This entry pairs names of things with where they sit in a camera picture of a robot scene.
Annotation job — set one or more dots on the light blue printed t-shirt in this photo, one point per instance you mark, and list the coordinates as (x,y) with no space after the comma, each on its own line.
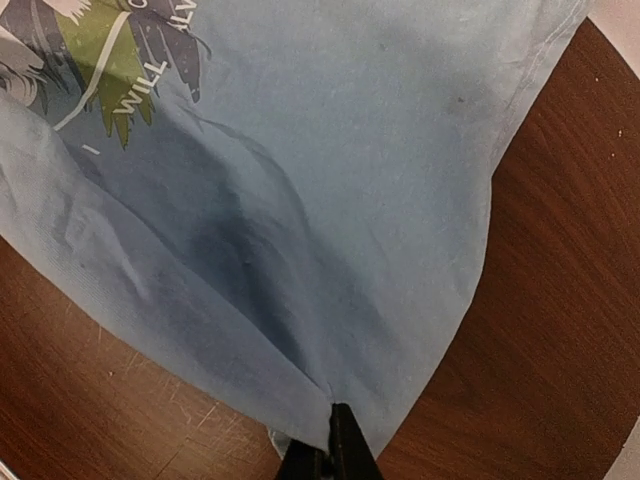
(284,203)

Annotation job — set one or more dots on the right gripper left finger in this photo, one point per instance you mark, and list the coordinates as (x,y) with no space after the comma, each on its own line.
(303,462)

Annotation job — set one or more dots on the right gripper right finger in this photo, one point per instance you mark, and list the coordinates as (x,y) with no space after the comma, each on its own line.
(351,456)

